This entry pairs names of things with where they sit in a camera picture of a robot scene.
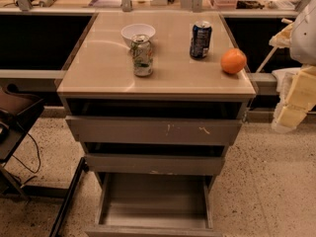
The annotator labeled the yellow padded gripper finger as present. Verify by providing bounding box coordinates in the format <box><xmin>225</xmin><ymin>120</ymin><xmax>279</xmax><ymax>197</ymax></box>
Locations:
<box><xmin>269</xmin><ymin>24</ymin><xmax>293</xmax><ymax>48</ymax></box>
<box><xmin>272</xmin><ymin>65</ymin><xmax>316</xmax><ymax>133</ymax></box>

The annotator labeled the orange fruit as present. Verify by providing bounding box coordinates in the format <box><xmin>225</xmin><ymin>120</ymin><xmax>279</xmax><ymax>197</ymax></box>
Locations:
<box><xmin>220</xmin><ymin>48</ymin><xmax>247</xmax><ymax>74</ymax></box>

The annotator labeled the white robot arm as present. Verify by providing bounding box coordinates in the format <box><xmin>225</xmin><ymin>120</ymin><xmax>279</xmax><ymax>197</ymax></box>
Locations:
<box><xmin>269</xmin><ymin>0</ymin><xmax>316</xmax><ymax>133</ymax></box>

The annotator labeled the grey drawer cabinet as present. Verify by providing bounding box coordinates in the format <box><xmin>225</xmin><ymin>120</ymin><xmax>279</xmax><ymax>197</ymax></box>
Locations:
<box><xmin>56</xmin><ymin>11</ymin><xmax>258</xmax><ymax>237</ymax></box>

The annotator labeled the bottom grey drawer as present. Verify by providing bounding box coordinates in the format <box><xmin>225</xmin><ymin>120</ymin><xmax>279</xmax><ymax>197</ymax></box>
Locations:
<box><xmin>86</xmin><ymin>174</ymin><xmax>222</xmax><ymax>237</ymax></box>

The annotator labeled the grey drawer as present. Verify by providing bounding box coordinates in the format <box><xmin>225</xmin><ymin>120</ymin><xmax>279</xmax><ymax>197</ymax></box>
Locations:
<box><xmin>86</xmin><ymin>174</ymin><xmax>222</xmax><ymax>237</ymax></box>
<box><xmin>66</xmin><ymin>116</ymin><xmax>241</xmax><ymax>145</ymax></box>
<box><xmin>85</xmin><ymin>154</ymin><xmax>224</xmax><ymax>176</ymax></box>

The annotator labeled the middle grey drawer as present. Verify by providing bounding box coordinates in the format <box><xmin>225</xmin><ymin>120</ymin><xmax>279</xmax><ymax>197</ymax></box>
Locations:
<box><xmin>85</xmin><ymin>154</ymin><xmax>224</xmax><ymax>176</ymax></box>

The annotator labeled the top grey drawer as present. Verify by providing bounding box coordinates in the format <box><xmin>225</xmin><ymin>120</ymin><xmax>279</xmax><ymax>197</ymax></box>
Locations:
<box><xmin>66</xmin><ymin>116</ymin><xmax>241</xmax><ymax>145</ymax></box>

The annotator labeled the white stick with tip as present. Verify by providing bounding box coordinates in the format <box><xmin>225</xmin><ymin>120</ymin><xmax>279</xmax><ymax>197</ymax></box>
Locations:
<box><xmin>256</xmin><ymin>18</ymin><xmax>293</xmax><ymax>73</ymax></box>

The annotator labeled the white curved object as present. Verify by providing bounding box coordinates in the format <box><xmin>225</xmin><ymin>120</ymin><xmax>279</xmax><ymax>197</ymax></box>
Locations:
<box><xmin>272</xmin><ymin>67</ymin><xmax>300</xmax><ymax>93</ymax></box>

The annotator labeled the dark blue soda can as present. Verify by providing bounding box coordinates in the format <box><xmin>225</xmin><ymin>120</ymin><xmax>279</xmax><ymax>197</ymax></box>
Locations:
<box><xmin>190</xmin><ymin>21</ymin><xmax>212</xmax><ymax>59</ymax></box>

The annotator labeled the green white soda can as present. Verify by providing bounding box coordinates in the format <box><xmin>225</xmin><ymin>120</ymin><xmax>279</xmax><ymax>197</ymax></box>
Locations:
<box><xmin>130</xmin><ymin>35</ymin><xmax>153</xmax><ymax>77</ymax></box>

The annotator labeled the white bowl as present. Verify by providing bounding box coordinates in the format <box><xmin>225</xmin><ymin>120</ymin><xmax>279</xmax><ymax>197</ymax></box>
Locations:
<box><xmin>120</xmin><ymin>24</ymin><xmax>156</xmax><ymax>46</ymax></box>

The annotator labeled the black floor bar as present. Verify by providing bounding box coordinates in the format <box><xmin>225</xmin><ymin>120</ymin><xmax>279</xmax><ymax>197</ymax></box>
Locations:
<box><xmin>49</xmin><ymin>157</ymin><xmax>86</xmax><ymax>237</ymax></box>

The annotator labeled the dark cart on left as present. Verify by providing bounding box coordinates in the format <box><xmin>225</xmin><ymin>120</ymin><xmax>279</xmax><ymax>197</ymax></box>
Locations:
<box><xmin>0</xmin><ymin>84</ymin><xmax>43</xmax><ymax>200</ymax></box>

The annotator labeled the black cable on floor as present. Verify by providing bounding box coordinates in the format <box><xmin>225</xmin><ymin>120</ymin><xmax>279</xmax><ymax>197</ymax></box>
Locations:
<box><xmin>12</xmin><ymin>132</ymin><xmax>42</xmax><ymax>175</ymax></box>

